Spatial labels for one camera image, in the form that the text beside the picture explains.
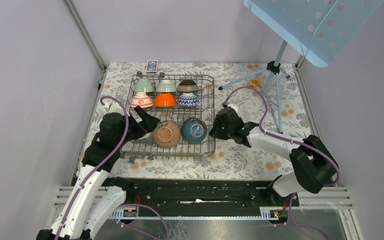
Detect blue white zigzag bowl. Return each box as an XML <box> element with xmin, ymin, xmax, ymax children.
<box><xmin>177</xmin><ymin>92</ymin><xmax>200</xmax><ymax>107</ymax></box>

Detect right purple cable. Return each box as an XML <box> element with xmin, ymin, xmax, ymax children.
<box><xmin>222</xmin><ymin>86</ymin><xmax>341</xmax><ymax>187</ymax></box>

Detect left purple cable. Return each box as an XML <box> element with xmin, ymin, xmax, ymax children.
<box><xmin>53</xmin><ymin>96</ymin><xmax>131</xmax><ymax>240</ymax></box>

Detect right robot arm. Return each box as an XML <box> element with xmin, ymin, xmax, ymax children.
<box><xmin>209</xmin><ymin>107</ymin><xmax>340</xmax><ymax>206</ymax></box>

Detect pale green bowl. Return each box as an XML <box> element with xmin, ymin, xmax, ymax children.
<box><xmin>133</xmin><ymin>78</ymin><xmax>156</xmax><ymax>93</ymax></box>

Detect playing card box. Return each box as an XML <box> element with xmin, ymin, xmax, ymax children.
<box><xmin>145</xmin><ymin>60</ymin><xmax>159</xmax><ymax>74</ymax></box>

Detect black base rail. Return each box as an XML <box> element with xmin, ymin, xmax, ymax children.
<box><xmin>92</xmin><ymin>177</ymin><xmax>301</xmax><ymax>220</ymax></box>

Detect brown floral bowl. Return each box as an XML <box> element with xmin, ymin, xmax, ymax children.
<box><xmin>152</xmin><ymin>120</ymin><xmax>182</xmax><ymax>148</ymax></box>

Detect black patterned bowl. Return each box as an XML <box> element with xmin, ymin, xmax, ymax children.
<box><xmin>177</xmin><ymin>79</ymin><xmax>200</xmax><ymax>93</ymax></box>

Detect dark blue bowl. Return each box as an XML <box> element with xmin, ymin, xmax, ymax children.
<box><xmin>181</xmin><ymin>117</ymin><xmax>208</xmax><ymax>144</ymax></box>

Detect red white bowl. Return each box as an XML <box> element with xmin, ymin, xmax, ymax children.
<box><xmin>130</xmin><ymin>92</ymin><xmax>154</xmax><ymax>109</ymax></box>

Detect green dotted white bowl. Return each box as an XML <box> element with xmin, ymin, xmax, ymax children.
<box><xmin>155</xmin><ymin>79</ymin><xmax>177</xmax><ymax>93</ymax></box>

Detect orange butterfly toy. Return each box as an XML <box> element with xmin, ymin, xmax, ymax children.
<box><xmin>247</xmin><ymin>78</ymin><xmax>261</xmax><ymax>88</ymax></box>

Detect blue music stand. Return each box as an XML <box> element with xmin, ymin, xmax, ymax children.
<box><xmin>218</xmin><ymin>0</ymin><xmax>384</xmax><ymax>134</ymax></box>

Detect purple cable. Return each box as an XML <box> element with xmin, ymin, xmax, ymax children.
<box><xmin>53</xmin><ymin>96</ymin><xmax>131</xmax><ymax>240</ymax></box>
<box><xmin>222</xmin><ymin>86</ymin><xmax>341</xmax><ymax>187</ymax></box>

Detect grey wire dish rack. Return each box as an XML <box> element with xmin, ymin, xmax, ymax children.
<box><xmin>121</xmin><ymin>71</ymin><xmax>216</xmax><ymax>158</ymax></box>

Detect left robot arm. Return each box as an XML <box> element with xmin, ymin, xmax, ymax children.
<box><xmin>36</xmin><ymin>106</ymin><xmax>160</xmax><ymax>240</ymax></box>

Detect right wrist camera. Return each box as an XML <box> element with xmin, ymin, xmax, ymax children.
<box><xmin>227</xmin><ymin>103</ymin><xmax>239</xmax><ymax>113</ymax></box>

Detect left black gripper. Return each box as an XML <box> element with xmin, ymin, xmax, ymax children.
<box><xmin>115</xmin><ymin>105</ymin><xmax>160</xmax><ymax>148</ymax></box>

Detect orange bowl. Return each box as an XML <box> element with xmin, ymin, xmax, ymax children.
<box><xmin>153</xmin><ymin>92</ymin><xmax>177</xmax><ymax>107</ymax></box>

